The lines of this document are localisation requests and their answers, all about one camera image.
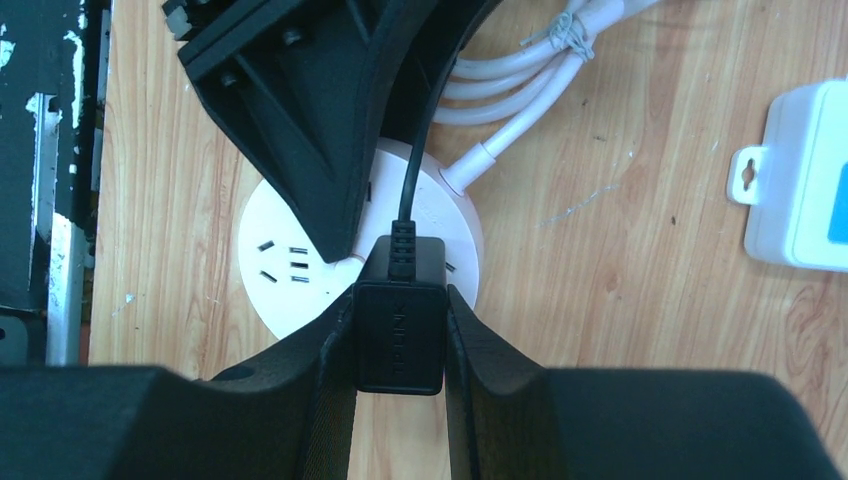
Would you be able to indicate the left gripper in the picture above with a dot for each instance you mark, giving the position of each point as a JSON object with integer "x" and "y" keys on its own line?
{"x": 280, "y": 79}

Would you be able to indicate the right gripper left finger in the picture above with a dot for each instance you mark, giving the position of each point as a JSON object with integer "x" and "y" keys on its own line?
{"x": 285, "y": 413}

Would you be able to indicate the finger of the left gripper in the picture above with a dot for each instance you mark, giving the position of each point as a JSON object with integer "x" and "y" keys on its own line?
{"x": 427, "y": 66}

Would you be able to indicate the round pink socket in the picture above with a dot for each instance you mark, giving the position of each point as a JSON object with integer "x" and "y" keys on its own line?
{"x": 289, "y": 284}

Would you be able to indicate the white long power strip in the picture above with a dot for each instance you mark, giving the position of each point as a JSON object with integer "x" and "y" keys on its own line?
{"x": 795, "y": 181}

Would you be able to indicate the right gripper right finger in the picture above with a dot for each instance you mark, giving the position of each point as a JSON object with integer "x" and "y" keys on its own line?
{"x": 511, "y": 418}

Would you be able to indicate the black power adapter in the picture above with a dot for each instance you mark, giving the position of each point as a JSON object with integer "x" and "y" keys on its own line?
{"x": 401, "y": 302}

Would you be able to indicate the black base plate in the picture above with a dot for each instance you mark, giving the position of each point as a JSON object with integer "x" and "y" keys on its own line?
{"x": 54, "y": 61}

